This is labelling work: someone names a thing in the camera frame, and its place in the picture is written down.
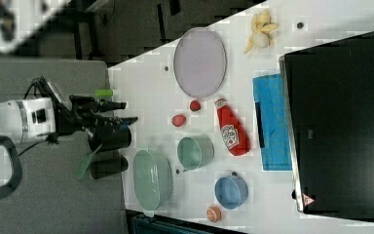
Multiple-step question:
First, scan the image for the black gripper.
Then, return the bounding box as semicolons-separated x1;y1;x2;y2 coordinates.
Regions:
54;96;138;136

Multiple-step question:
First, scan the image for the red ketchup bottle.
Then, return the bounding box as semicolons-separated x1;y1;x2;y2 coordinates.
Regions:
215;98;251;157

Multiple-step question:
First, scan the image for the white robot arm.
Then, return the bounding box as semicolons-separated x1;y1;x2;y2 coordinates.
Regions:
0;96;138;143

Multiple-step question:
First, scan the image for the black toaster oven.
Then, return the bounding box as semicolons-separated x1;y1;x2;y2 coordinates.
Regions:
280;31;374;222

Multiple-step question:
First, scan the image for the green marker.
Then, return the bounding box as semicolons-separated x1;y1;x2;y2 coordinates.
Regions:
94;89;114;98

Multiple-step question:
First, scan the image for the small black cylinder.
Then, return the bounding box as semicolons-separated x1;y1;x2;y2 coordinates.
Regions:
91;157;129;179

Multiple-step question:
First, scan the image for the pink toy fruit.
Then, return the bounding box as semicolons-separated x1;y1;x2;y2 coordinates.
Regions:
171;114;186;128

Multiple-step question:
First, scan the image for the green perforated bowl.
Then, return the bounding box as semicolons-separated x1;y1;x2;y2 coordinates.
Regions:
132;150;172;211

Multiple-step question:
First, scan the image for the toy strawberry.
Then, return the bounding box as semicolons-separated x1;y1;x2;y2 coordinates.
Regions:
190;99;202;112

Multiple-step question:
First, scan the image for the green cup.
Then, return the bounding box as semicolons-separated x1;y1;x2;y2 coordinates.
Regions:
177;135;214;171

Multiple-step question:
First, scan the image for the purple round plate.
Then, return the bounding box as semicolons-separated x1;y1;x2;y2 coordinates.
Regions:
173;27;227;98

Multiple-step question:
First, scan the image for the orange slice toy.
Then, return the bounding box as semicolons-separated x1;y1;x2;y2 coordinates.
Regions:
206;206;222;222

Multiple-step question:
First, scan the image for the blue cup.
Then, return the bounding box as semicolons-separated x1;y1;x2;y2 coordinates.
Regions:
214;175;248;210

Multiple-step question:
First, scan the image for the peeled toy banana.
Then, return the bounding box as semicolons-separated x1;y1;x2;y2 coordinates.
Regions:
243;10;278;54

